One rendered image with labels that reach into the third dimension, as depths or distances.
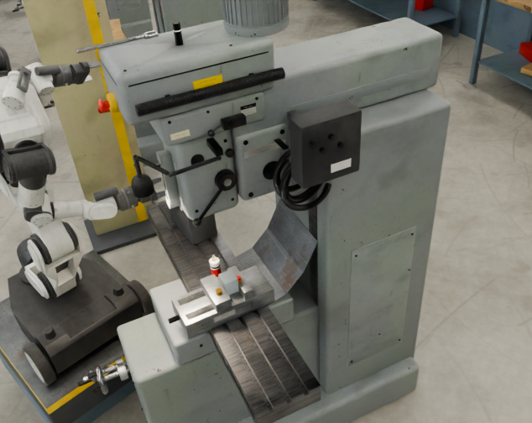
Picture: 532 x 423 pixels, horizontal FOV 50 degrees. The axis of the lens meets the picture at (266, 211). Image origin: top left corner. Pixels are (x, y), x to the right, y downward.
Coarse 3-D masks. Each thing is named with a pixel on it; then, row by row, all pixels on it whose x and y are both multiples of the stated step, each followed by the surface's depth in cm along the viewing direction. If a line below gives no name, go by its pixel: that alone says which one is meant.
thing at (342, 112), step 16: (304, 112) 164; (320, 112) 163; (336, 112) 162; (352, 112) 162; (304, 128) 157; (320, 128) 159; (336, 128) 162; (352, 128) 165; (304, 144) 160; (320, 144) 163; (336, 144) 165; (352, 144) 168; (304, 160) 163; (320, 160) 166; (336, 160) 169; (352, 160) 172; (304, 176) 167; (320, 176) 169; (336, 176) 172
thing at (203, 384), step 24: (312, 312) 238; (120, 336) 233; (144, 336) 231; (288, 336) 239; (312, 336) 247; (144, 360) 222; (168, 360) 221; (192, 360) 221; (216, 360) 227; (312, 360) 257; (144, 384) 216; (168, 384) 222; (192, 384) 229; (216, 384) 236; (144, 408) 225; (168, 408) 230; (192, 408) 237; (216, 408) 244; (240, 408) 252
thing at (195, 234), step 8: (176, 208) 243; (176, 216) 248; (184, 216) 238; (208, 216) 240; (176, 224) 253; (184, 224) 243; (192, 224) 237; (208, 224) 242; (184, 232) 248; (192, 232) 239; (200, 232) 242; (208, 232) 244; (216, 232) 247; (192, 240) 242; (200, 240) 244
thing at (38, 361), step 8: (32, 344) 249; (24, 352) 252; (32, 352) 245; (40, 352) 245; (32, 360) 244; (40, 360) 244; (40, 368) 243; (48, 368) 245; (40, 376) 255; (48, 376) 245; (48, 384) 249
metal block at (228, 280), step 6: (228, 270) 209; (222, 276) 206; (228, 276) 206; (234, 276) 206; (222, 282) 205; (228, 282) 204; (234, 282) 205; (228, 288) 205; (234, 288) 207; (228, 294) 207
